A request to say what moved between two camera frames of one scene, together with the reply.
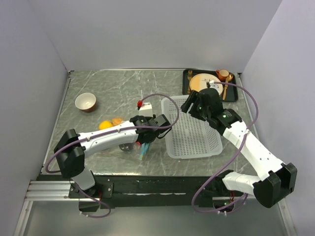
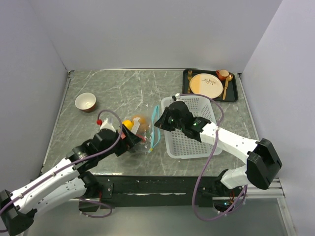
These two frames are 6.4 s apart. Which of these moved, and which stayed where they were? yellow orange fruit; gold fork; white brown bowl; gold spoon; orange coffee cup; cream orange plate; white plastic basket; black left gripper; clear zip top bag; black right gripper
Moved: black left gripper; clear zip top bag; yellow orange fruit; black right gripper
Stayed: white brown bowl; white plastic basket; cream orange plate; orange coffee cup; gold spoon; gold fork
